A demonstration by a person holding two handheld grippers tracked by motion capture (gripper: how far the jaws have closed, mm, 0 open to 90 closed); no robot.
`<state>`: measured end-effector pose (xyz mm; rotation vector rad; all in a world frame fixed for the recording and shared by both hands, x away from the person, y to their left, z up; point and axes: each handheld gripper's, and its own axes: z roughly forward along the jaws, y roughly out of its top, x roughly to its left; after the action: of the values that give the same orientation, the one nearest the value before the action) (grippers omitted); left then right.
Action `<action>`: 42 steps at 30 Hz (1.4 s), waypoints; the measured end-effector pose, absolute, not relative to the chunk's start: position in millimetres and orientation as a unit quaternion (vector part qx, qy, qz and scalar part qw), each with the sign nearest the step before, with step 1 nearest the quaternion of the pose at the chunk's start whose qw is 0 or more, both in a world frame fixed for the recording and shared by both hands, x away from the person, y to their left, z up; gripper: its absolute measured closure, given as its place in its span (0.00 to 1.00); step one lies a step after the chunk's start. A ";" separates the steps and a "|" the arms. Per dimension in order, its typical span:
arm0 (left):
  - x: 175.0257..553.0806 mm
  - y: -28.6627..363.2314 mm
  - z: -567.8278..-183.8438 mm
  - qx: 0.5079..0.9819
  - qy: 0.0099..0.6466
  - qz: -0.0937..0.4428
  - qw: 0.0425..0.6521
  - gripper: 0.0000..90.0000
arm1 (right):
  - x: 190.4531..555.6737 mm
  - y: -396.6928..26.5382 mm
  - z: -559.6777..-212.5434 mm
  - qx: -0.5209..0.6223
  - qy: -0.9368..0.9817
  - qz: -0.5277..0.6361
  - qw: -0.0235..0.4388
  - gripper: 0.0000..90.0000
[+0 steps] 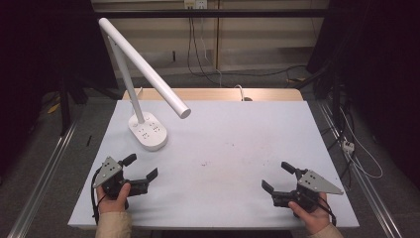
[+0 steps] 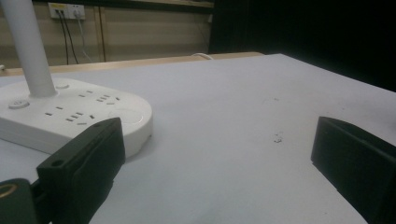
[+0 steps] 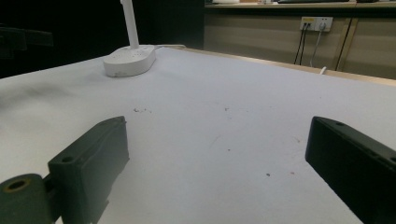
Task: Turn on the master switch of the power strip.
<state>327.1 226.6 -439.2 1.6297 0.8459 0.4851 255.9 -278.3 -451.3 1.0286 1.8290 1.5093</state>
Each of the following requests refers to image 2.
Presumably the white power cable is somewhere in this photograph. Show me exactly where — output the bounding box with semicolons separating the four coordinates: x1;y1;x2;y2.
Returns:
76;11;93;63

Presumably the white cable loop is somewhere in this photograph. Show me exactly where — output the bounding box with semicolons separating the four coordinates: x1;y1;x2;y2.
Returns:
190;52;215;61

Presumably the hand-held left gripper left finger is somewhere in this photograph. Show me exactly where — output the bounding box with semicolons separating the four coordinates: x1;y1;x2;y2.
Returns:
35;117;126;224

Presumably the white wall power outlet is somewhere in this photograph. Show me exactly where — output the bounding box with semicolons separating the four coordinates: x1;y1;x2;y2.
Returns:
48;2;87;21

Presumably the black curtain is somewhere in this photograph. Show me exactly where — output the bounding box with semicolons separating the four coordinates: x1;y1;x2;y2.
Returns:
207;0;396;93

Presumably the white desk lamp with sockets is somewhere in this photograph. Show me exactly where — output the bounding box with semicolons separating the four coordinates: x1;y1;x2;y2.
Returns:
0;0;154;159

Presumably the black power cable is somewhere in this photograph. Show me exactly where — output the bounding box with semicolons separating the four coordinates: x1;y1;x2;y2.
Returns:
60;10;80;65
55;10;70;66

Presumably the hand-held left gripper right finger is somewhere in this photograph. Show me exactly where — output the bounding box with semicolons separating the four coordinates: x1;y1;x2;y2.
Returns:
310;116;396;224

